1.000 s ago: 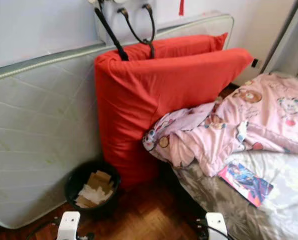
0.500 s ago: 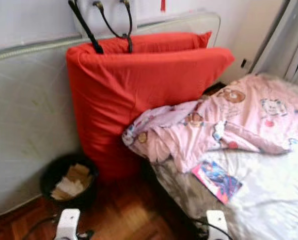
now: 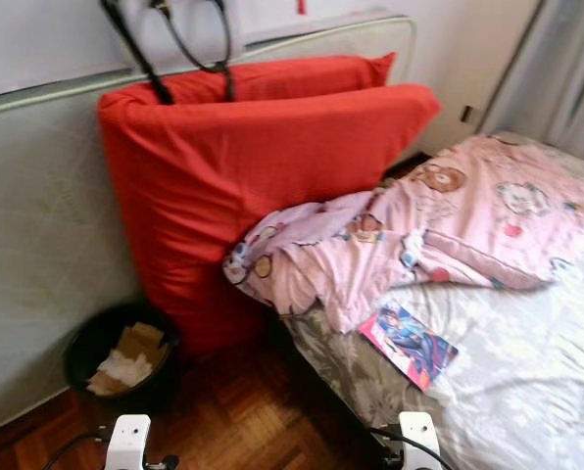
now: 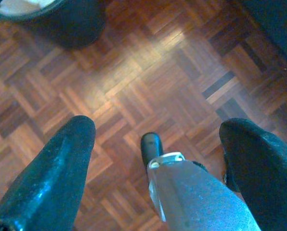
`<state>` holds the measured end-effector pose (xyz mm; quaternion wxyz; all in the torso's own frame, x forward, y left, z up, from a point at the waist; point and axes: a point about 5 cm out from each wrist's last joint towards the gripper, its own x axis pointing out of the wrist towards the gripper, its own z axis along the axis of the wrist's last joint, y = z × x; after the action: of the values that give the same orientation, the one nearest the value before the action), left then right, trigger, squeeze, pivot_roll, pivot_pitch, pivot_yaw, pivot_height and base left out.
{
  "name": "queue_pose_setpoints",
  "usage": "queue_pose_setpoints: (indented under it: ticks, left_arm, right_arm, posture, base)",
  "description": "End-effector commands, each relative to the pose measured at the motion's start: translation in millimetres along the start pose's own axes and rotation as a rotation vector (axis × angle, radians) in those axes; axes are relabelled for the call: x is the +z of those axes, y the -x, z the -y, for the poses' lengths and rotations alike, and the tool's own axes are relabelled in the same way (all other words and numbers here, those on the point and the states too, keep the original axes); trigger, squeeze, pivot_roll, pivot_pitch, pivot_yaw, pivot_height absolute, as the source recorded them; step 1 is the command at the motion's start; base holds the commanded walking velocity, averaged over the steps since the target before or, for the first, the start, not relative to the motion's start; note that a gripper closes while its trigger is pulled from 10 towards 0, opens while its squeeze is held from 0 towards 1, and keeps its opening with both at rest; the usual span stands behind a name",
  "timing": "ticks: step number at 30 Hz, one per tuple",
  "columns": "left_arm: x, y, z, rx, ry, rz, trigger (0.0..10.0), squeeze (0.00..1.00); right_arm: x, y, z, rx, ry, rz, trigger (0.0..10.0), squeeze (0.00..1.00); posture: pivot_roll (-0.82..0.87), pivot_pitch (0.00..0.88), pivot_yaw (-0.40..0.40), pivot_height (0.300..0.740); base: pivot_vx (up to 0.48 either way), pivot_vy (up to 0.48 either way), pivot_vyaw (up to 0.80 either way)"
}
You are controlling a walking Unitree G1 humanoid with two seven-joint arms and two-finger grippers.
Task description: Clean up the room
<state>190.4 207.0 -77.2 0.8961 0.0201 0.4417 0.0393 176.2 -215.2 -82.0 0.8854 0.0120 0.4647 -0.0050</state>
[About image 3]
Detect colourful comic book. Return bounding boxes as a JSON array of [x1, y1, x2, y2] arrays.
[[358, 302, 460, 391]]

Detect pink cartoon print blanket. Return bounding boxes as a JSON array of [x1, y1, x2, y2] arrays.
[[223, 134, 584, 334]]

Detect white crumpled tissue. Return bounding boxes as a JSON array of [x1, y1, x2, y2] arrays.
[[86, 352, 158, 398]]

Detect brown cardboard piece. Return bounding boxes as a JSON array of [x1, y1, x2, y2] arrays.
[[119, 323, 169, 363]]

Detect black waste bin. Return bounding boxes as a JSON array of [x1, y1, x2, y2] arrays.
[[64, 302, 180, 407]]

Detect bed with grey floral cover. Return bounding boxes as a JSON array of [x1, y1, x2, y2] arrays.
[[282, 130, 584, 470]]

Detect white quilted mattress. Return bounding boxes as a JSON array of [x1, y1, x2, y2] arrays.
[[0, 12, 420, 432]]

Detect large red cushion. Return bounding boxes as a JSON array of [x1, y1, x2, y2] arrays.
[[98, 83, 442, 358]]

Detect flat red cushion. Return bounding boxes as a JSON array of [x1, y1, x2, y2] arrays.
[[165, 52, 397, 104]]

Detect grey curtain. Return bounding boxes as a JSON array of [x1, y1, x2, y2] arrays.
[[478, 0, 584, 167]]

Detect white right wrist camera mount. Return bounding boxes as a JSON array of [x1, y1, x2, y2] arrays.
[[398, 411, 443, 470]]

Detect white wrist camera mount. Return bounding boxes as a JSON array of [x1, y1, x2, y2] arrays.
[[398, 411, 443, 470], [104, 414, 152, 470]]

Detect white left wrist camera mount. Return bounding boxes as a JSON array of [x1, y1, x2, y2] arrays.
[[104, 414, 152, 470]]

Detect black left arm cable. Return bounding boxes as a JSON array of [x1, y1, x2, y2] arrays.
[[42, 429, 107, 470]]

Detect thin black looped cable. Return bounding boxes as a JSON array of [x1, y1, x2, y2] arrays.
[[150, 0, 237, 102]]

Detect thick black hanging strap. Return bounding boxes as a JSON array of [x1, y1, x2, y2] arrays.
[[101, 0, 175, 106]]

